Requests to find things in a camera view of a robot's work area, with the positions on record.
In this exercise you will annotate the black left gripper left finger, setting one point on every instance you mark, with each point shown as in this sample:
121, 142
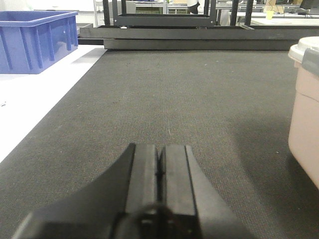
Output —
93, 211

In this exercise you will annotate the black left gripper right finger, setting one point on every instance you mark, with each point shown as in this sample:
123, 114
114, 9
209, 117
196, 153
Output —
200, 211

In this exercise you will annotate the white plastic bin with lid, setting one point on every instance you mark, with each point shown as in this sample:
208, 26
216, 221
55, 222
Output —
304, 129

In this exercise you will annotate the dark grey table mat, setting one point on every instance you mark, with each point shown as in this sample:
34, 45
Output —
232, 107

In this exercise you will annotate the blue plastic crate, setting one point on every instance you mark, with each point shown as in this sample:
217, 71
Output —
32, 41

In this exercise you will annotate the yellow-green cup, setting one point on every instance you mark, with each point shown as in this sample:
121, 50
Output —
269, 14

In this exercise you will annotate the black metal frame rack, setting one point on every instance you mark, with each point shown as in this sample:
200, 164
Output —
132, 31

